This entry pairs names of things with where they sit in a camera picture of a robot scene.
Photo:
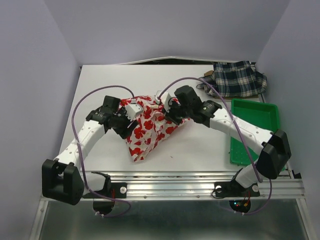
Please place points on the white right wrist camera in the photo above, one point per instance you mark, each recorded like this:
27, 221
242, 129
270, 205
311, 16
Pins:
163, 99

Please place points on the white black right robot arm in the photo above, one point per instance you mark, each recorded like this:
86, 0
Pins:
272, 148

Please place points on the aluminium frame rail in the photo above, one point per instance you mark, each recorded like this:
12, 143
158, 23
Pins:
195, 185

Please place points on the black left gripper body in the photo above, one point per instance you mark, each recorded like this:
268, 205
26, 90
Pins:
121, 123

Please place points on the white red floral skirt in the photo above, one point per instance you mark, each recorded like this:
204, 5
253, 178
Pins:
152, 128

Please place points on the brown pleated skirt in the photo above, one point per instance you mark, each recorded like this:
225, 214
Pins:
208, 73

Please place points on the navy plaid skirt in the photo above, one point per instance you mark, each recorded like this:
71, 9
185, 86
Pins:
234, 80

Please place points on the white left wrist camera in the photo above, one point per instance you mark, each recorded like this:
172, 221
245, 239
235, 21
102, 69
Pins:
133, 110

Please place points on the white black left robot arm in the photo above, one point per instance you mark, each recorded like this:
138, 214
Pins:
64, 178

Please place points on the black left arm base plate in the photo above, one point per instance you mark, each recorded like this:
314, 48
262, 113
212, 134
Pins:
117, 190

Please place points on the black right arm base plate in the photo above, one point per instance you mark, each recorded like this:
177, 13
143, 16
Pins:
232, 189

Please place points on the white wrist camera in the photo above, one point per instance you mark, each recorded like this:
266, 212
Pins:
133, 110
163, 99

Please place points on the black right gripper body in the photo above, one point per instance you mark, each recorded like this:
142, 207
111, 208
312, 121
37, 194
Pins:
177, 112

